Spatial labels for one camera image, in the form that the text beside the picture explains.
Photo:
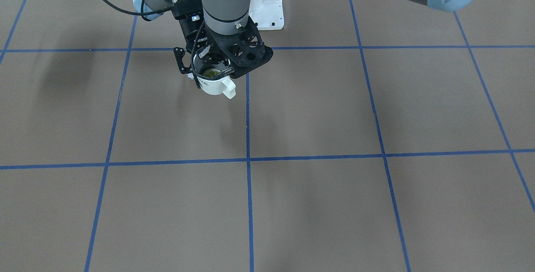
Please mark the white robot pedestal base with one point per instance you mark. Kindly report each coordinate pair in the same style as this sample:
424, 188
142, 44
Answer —
267, 14

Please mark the white ceramic mug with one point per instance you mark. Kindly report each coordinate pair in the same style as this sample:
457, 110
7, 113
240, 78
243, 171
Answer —
221, 84

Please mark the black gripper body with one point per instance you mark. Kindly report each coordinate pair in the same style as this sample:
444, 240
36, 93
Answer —
187, 22
214, 51

